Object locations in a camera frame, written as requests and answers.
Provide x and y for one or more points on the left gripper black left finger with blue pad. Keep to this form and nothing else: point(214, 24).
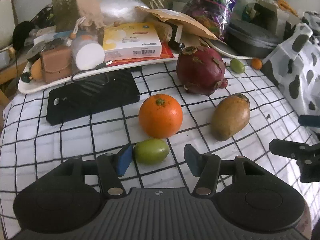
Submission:
point(112, 166)

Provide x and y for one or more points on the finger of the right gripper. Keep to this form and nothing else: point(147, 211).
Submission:
point(289, 149)
point(309, 120)

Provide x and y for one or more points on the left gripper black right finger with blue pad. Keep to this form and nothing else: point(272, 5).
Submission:
point(205, 167)

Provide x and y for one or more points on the red dragon fruit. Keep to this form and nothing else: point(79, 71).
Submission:
point(201, 70)

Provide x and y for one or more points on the cow print cloth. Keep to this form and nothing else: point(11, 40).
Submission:
point(294, 66)

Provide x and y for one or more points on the brown-green mango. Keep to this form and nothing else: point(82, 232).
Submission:
point(231, 115)

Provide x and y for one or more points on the orange fruit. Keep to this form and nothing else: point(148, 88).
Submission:
point(160, 116)

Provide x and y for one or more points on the small kumquat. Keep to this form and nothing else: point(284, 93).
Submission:
point(256, 64)

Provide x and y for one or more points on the far green jujube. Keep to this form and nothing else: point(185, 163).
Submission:
point(237, 66)

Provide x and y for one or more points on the dark grey zip case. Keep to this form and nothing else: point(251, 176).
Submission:
point(250, 40)

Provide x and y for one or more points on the white tray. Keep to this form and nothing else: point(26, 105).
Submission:
point(36, 86)

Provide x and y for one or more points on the white cylindrical bottle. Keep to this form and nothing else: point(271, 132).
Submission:
point(87, 52)

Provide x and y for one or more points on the brown leather pouch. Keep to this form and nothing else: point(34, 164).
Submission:
point(56, 64)

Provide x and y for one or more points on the white oval plate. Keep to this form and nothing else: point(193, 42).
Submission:
point(225, 50)

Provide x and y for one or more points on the small black bottle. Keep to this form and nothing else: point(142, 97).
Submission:
point(176, 46)

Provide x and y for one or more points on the yellow white medicine box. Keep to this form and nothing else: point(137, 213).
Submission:
point(130, 41)

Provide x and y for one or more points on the brown paper envelope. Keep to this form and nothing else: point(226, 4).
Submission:
point(190, 25)

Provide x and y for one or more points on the purple snack bag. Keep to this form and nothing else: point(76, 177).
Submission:
point(215, 15)

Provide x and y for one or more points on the white plastic bag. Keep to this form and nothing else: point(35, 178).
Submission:
point(123, 11)

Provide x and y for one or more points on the left glass vase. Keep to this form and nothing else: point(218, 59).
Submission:
point(65, 13)

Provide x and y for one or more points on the brown drawstring bag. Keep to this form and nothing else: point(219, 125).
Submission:
point(90, 10)

